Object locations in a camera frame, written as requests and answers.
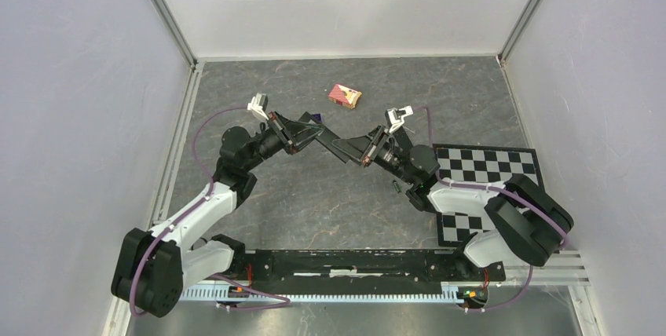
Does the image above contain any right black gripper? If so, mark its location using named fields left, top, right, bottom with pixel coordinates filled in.
left=331, top=125, right=415, bottom=186

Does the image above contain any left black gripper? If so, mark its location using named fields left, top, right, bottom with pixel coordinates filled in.
left=243, top=109, right=324, bottom=171

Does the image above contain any black remote control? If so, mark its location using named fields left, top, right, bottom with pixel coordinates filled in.
left=298, top=112, right=351, bottom=163

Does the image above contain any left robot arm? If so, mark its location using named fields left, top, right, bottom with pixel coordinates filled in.
left=111, top=112, right=323, bottom=317

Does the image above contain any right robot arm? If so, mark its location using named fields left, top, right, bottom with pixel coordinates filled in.
left=328, top=126, right=574, bottom=279

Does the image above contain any red white small box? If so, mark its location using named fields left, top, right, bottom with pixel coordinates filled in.
left=328, top=84, right=362, bottom=109

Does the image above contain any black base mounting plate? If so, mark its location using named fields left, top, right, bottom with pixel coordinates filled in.
left=224, top=249, right=506, bottom=295

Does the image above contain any checkerboard calibration board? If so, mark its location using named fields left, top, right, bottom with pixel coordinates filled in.
left=434, top=143, right=544, bottom=247

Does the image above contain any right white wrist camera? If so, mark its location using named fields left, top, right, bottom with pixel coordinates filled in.
left=385, top=105, right=414, bottom=134

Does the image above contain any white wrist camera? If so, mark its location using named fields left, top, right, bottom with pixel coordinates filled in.
left=247, top=93, right=269, bottom=122
left=385, top=105, right=414, bottom=134

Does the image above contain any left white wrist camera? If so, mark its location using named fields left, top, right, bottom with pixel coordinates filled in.
left=247, top=93, right=269, bottom=122

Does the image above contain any white slotted cable duct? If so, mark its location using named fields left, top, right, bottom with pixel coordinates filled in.
left=181, top=281, right=463, bottom=305

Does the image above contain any left aluminium corner post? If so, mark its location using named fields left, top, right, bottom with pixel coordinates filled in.
left=151, top=0, right=198, bottom=67

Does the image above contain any aluminium corner post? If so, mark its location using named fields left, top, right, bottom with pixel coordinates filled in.
left=496, top=0, right=543, bottom=68
left=151, top=0, right=198, bottom=67

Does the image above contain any right aluminium corner post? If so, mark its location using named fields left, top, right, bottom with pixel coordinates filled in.
left=496, top=0, right=543, bottom=68

